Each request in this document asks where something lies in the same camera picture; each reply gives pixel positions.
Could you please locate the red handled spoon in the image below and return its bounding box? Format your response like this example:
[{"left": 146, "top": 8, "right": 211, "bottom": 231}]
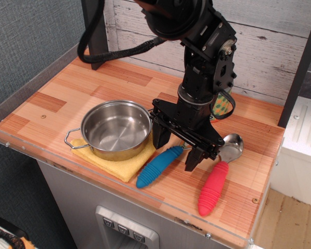
[{"left": 197, "top": 133, "right": 244, "bottom": 216}]

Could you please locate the blue handled fork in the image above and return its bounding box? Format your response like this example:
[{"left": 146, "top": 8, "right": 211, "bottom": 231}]
[{"left": 136, "top": 141, "right": 192, "bottom": 189}]

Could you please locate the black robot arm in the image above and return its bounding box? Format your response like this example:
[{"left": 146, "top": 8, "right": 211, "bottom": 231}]
[{"left": 138, "top": 1, "right": 236, "bottom": 171}]

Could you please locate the grey toy cabinet front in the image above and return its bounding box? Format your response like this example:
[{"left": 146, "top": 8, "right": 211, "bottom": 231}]
[{"left": 39, "top": 162, "right": 255, "bottom": 248}]

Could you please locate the black vertical post right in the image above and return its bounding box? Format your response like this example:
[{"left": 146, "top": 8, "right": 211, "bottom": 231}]
[{"left": 278, "top": 31, "right": 311, "bottom": 128}]

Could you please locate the orange object bottom left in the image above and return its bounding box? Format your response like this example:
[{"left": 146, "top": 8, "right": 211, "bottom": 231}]
[{"left": 21, "top": 238, "right": 37, "bottom": 249}]

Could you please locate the silver button panel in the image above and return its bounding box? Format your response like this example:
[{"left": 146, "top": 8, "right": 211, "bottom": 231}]
[{"left": 95, "top": 205, "right": 160, "bottom": 248}]

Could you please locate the stainless steel pot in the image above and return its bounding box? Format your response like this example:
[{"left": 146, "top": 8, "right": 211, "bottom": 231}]
[{"left": 64, "top": 100, "right": 152, "bottom": 161}]

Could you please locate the white toy sink unit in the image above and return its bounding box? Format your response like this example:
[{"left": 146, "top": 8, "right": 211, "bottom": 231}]
[{"left": 270, "top": 97, "right": 311, "bottom": 205}]

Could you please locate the yellow folded cloth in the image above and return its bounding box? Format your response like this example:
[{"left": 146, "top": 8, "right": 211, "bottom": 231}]
[{"left": 72, "top": 132, "right": 156, "bottom": 183}]

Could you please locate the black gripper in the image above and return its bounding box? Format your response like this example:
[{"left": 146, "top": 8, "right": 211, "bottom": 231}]
[{"left": 151, "top": 87, "right": 225, "bottom": 172}]

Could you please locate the black vertical post left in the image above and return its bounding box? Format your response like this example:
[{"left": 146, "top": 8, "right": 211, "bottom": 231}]
[{"left": 77, "top": 1, "right": 109, "bottom": 61}]

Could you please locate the black vertical post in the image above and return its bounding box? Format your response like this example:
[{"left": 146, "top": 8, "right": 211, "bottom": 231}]
[
  {"left": 77, "top": 1, "right": 109, "bottom": 61},
  {"left": 278, "top": 31, "right": 311, "bottom": 128}
]

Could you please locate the black braided cable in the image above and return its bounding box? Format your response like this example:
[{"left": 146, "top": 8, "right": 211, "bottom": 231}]
[{"left": 77, "top": 0, "right": 169, "bottom": 64}]

